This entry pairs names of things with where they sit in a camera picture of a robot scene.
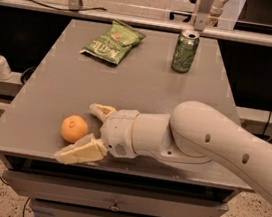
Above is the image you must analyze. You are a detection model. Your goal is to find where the grey drawer cabinet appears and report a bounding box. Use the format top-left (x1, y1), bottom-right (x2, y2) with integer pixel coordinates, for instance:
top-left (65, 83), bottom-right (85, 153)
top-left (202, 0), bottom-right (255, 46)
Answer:
top-left (0, 19), bottom-right (245, 217)

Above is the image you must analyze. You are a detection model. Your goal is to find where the black cable on ledge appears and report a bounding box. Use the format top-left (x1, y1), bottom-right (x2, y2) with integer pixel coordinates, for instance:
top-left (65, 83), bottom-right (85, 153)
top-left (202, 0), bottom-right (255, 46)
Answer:
top-left (0, 0), bottom-right (108, 17)

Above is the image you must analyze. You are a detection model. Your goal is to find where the metal frame leg right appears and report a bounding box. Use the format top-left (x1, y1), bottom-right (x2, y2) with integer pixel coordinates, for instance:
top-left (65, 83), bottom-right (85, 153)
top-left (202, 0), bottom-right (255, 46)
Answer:
top-left (194, 0), bottom-right (214, 32)

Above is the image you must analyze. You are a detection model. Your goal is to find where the orange fruit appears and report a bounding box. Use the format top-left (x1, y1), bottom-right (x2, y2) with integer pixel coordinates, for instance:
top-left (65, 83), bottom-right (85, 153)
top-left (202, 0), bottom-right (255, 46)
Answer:
top-left (60, 115), bottom-right (89, 143)

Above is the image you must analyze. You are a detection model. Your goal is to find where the upper grey drawer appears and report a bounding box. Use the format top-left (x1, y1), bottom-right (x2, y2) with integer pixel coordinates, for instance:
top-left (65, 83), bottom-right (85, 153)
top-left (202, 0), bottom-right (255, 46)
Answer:
top-left (3, 170), bottom-right (228, 217)

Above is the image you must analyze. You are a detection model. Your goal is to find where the white pump bottle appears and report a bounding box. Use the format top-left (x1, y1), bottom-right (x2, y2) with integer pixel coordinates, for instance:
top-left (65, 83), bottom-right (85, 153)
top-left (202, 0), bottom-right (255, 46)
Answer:
top-left (0, 43), bottom-right (17, 82)

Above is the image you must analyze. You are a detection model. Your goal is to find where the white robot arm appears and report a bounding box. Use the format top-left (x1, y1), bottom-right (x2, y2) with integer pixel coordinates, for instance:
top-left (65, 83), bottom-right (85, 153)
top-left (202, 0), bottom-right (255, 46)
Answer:
top-left (55, 101), bottom-right (272, 204)

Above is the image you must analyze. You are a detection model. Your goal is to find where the green soda can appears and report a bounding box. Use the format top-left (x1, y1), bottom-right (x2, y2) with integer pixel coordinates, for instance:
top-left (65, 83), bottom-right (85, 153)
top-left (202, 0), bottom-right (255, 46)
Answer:
top-left (171, 29), bottom-right (200, 73)

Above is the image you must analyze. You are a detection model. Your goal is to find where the green chip bag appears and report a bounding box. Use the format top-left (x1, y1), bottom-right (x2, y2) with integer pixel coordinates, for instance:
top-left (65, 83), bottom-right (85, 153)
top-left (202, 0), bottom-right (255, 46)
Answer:
top-left (80, 20), bottom-right (145, 65)

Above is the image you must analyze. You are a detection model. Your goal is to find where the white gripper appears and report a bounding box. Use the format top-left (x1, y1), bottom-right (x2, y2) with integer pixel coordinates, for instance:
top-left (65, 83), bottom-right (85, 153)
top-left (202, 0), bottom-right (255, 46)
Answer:
top-left (55, 104), bottom-right (139, 165)

